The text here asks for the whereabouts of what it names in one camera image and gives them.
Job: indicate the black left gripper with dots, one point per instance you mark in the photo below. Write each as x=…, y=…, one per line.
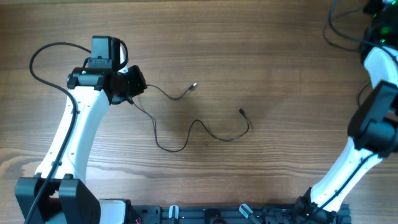
x=137, y=80

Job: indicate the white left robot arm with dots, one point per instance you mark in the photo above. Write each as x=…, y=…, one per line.
x=57, y=192

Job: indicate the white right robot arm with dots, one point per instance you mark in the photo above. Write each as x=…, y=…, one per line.
x=372, y=135

